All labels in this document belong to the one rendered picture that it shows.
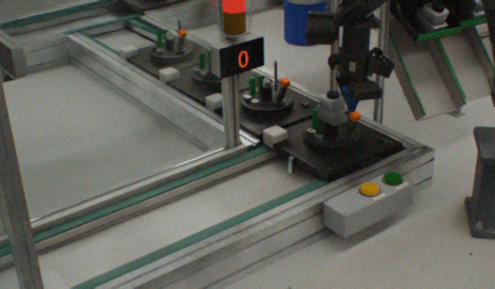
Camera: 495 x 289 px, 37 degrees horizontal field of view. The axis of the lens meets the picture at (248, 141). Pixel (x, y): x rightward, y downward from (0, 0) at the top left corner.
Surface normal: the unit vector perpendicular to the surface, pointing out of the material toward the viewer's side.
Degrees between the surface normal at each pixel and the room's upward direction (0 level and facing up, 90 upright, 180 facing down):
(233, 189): 0
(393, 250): 0
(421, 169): 90
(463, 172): 0
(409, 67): 45
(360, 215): 90
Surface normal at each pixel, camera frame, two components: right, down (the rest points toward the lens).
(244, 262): 0.60, 0.36
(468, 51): 0.29, -0.33
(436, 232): -0.03, -0.88
